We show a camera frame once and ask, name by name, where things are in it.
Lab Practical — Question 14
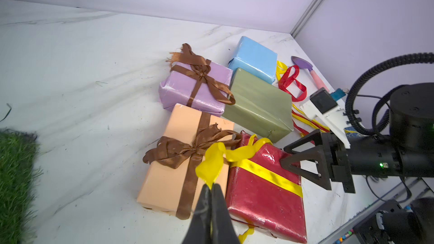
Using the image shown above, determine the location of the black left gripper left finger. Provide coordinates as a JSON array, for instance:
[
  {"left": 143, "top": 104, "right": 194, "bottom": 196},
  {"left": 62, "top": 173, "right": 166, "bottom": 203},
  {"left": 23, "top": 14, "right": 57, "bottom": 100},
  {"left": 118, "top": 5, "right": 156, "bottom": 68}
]
[{"left": 182, "top": 184, "right": 212, "bottom": 244}]

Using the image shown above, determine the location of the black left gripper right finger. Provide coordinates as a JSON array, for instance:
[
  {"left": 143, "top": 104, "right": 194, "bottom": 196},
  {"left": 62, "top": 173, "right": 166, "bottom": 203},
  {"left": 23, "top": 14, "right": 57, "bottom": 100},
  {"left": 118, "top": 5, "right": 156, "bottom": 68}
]
[{"left": 211, "top": 184, "right": 240, "bottom": 244}]

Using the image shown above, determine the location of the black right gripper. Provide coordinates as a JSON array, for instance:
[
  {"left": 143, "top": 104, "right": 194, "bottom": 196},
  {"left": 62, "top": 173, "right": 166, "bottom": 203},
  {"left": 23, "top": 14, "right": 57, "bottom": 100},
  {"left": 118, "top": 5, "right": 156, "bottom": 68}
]
[{"left": 280, "top": 130, "right": 434, "bottom": 193}]

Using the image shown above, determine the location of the red gift box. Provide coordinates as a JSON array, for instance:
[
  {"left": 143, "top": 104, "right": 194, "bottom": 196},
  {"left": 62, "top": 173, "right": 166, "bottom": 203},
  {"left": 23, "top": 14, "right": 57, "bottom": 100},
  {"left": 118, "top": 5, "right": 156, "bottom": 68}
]
[{"left": 226, "top": 143, "right": 307, "bottom": 244}]

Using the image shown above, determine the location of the green gift box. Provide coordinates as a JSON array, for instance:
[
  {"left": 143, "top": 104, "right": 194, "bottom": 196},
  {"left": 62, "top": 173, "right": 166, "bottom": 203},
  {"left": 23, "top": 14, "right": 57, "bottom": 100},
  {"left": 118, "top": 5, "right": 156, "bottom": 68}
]
[{"left": 222, "top": 68, "right": 294, "bottom": 143}]

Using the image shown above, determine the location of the yellow ribbon of blue box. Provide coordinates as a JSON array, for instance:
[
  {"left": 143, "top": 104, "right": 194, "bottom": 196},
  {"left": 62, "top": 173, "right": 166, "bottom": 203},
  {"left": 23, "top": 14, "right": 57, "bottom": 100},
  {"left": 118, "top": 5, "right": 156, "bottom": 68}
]
[{"left": 275, "top": 60, "right": 331, "bottom": 134}]

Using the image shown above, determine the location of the light blue gift box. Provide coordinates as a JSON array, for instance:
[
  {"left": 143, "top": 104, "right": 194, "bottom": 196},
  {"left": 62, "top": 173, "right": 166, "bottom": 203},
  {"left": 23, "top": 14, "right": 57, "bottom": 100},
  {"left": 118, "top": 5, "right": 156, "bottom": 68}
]
[{"left": 228, "top": 36, "right": 278, "bottom": 84}]

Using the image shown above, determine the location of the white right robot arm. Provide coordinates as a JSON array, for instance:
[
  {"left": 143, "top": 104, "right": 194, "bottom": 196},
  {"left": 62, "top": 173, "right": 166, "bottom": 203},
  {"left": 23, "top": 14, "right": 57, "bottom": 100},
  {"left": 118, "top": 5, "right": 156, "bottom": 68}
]
[{"left": 280, "top": 53, "right": 434, "bottom": 193}]

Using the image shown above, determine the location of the orange gift box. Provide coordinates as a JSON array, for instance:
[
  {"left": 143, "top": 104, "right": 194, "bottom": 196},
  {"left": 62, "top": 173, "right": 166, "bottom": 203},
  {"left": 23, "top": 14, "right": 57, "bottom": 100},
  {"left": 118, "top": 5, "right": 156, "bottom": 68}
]
[{"left": 136, "top": 103, "right": 236, "bottom": 218}]

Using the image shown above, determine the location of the brown ribbon on orange box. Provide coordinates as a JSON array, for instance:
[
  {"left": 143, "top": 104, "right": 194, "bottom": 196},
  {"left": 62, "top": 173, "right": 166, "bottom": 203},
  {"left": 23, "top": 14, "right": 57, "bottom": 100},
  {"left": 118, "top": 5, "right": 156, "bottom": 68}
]
[{"left": 142, "top": 111, "right": 243, "bottom": 220}]

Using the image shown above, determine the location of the purple gift box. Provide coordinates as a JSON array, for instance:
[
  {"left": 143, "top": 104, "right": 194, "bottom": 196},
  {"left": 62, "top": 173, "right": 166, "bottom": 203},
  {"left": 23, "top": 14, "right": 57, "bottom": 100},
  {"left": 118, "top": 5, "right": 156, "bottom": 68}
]
[{"left": 158, "top": 59, "right": 234, "bottom": 117}]

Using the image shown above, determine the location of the brown ribbon on purple box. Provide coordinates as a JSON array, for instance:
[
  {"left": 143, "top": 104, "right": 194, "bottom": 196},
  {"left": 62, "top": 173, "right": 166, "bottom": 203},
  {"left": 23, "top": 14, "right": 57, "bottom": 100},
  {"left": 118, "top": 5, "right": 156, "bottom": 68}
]
[{"left": 166, "top": 43, "right": 236, "bottom": 107}]

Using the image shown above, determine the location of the green artificial grass mat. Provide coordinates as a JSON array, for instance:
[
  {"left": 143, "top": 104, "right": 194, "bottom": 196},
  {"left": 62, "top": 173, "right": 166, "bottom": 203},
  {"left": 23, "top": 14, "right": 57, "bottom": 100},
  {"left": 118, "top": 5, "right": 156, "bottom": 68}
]
[{"left": 1, "top": 128, "right": 41, "bottom": 244}]

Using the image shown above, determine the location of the purple trowel pink handle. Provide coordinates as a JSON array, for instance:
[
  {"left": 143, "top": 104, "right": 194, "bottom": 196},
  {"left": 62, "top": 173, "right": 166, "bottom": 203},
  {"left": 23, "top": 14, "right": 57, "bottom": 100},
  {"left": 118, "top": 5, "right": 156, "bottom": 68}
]
[{"left": 291, "top": 56, "right": 330, "bottom": 92}]

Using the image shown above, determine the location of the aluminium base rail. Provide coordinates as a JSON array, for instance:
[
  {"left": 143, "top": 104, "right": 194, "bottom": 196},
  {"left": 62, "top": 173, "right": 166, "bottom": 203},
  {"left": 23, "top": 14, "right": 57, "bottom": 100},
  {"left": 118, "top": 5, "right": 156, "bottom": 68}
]
[{"left": 320, "top": 178, "right": 434, "bottom": 244}]

